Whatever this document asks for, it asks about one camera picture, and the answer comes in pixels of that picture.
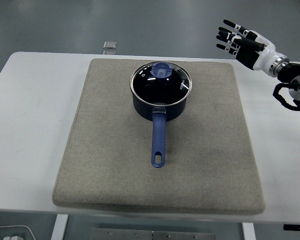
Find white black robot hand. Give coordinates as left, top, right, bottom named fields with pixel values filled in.
left=215, top=19, right=285, bottom=75

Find glass pot lid blue knob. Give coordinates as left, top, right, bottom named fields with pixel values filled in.
left=129, top=61, right=193, bottom=106

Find small black bar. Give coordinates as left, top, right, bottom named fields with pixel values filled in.
left=282, top=224, right=300, bottom=232

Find beige fabric mat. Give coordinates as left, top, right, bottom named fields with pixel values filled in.
left=51, top=58, right=266, bottom=216

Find white table leg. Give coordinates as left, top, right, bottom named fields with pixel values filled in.
left=50, top=214, right=70, bottom=240
left=240, top=221, right=257, bottom=240

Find dark blue saucepan long handle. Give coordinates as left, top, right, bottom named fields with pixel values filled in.
left=129, top=61, right=193, bottom=169

